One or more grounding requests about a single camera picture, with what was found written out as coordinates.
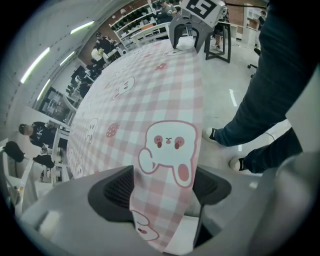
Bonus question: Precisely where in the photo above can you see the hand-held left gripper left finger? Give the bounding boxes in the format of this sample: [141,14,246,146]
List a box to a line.
[21,164,137,230]

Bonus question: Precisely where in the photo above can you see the person's left shoe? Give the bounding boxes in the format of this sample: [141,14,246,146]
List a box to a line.
[228,156,247,172]

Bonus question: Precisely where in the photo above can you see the pink checkered cartoon cloth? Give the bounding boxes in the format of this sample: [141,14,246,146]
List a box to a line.
[66,37,203,256]

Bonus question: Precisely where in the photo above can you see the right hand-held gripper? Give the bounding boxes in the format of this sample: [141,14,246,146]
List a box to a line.
[168,0,225,54]

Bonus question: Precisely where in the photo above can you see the white storage rack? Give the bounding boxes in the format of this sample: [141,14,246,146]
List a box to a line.
[109,2,163,50]

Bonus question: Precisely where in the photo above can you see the white shelving unit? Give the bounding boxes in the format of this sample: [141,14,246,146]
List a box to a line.
[0,144,73,221]

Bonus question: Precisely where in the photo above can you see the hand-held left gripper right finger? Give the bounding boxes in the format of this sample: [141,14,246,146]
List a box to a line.
[193,152,305,241]

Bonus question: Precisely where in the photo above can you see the person's leg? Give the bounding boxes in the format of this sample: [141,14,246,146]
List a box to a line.
[214,4,318,147]
[243,127,303,175]

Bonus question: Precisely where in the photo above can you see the ceiling light strip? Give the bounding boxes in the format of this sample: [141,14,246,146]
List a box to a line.
[20,47,51,85]
[69,21,96,35]
[59,51,76,66]
[37,78,51,101]

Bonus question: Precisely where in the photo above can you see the person's left leg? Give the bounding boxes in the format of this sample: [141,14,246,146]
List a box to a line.
[243,127,303,175]

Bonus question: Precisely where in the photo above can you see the white desk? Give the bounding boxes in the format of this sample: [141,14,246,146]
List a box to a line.
[48,121,73,181]

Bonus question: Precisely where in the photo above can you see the black bag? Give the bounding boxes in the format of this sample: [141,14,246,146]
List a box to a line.
[32,154,55,169]
[4,141,26,163]

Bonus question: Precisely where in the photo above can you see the person's shoe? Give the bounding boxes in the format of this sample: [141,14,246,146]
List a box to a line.
[228,156,247,172]
[201,127,218,143]

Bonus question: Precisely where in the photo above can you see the person's right leg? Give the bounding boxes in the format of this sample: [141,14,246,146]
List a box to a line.
[214,4,318,147]

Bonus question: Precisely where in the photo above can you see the person's right shoe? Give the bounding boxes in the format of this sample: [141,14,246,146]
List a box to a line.
[201,127,218,143]

